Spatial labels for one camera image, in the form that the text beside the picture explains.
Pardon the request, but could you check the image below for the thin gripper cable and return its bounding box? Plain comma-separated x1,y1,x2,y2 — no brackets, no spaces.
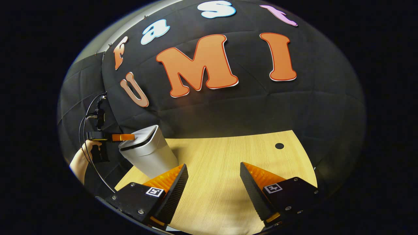
78,93,116,194

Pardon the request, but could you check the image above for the black backdrop cloth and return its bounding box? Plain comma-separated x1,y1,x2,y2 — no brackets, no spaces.
57,0,365,196

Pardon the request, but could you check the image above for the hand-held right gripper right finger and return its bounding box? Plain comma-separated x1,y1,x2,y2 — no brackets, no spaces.
240,162,322,228

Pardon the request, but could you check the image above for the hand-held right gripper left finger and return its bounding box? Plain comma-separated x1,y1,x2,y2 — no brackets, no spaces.
104,164,189,231

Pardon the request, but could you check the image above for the wooden desktop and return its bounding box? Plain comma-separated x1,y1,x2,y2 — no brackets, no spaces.
114,130,318,235

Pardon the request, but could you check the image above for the white desktop garbage bin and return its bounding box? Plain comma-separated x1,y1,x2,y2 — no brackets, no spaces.
118,125,179,179

